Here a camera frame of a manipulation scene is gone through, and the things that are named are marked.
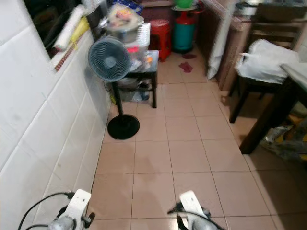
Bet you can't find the dark wooden chair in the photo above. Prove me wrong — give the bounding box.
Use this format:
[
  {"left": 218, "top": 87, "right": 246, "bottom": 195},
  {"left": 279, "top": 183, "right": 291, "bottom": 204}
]
[{"left": 229, "top": 2, "right": 307, "bottom": 124}]

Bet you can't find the yellow cloth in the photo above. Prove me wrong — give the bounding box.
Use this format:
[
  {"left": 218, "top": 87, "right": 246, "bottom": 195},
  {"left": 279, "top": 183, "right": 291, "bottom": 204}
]
[{"left": 70, "top": 17, "right": 91, "bottom": 48}]

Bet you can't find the teal gas cylinder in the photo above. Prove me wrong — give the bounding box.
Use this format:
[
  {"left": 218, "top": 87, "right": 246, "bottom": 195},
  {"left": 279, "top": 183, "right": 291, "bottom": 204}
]
[{"left": 171, "top": 4, "right": 205, "bottom": 53}]

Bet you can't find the grey standing fan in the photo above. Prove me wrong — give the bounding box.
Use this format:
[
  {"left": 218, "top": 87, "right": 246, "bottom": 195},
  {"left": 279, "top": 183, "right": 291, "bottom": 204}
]
[{"left": 88, "top": 36, "right": 141, "bottom": 141}]

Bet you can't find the steel pot with packets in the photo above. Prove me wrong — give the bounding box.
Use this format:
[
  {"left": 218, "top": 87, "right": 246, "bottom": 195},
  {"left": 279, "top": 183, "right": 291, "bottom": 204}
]
[{"left": 105, "top": 4, "right": 148, "bottom": 47}]

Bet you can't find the patterned bag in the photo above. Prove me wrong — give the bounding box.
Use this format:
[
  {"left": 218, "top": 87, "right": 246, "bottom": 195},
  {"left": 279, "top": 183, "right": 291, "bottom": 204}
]
[{"left": 260, "top": 113, "right": 307, "bottom": 162}]

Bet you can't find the red plastic stool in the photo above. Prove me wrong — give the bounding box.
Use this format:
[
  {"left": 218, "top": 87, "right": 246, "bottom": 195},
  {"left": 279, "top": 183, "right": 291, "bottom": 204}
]
[{"left": 149, "top": 19, "right": 172, "bottom": 62}]

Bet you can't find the red rag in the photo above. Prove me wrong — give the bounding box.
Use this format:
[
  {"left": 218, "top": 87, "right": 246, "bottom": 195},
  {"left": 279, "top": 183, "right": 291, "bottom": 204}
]
[{"left": 178, "top": 61, "right": 194, "bottom": 73}]

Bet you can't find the grey topped dark wooden table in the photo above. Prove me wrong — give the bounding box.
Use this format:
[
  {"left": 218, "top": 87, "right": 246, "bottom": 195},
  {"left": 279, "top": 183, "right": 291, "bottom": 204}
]
[{"left": 240, "top": 62, "right": 307, "bottom": 155}]

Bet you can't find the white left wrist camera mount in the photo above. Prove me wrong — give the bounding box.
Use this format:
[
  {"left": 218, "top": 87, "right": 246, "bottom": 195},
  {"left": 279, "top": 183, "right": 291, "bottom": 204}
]
[{"left": 67, "top": 189, "right": 92, "bottom": 226}]

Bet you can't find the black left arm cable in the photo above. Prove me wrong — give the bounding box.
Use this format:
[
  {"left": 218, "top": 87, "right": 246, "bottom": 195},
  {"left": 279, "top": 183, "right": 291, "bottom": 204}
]
[{"left": 18, "top": 192, "right": 76, "bottom": 230}]

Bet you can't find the white plastic bag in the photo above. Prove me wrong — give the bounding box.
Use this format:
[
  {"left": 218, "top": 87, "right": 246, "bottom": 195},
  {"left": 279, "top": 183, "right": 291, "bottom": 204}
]
[{"left": 235, "top": 39, "right": 301, "bottom": 86}]

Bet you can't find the white leaning board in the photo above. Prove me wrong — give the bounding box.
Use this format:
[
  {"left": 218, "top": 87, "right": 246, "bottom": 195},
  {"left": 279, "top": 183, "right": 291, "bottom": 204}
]
[{"left": 206, "top": 0, "right": 239, "bottom": 80}]

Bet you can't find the white paper roll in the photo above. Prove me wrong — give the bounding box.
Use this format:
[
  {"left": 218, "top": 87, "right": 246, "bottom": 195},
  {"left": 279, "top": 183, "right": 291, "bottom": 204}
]
[{"left": 54, "top": 5, "right": 88, "bottom": 52}]

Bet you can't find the green bowl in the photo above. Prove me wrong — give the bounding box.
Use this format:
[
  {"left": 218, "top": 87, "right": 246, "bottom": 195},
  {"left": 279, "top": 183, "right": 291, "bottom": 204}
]
[{"left": 175, "top": 0, "right": 195, "bottom": 9}]

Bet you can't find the small black side table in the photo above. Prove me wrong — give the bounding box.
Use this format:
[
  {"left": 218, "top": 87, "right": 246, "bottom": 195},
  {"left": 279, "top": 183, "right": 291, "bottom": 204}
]
[{"left": 109, "top": 50, "right": 160, "bottom": 109}]

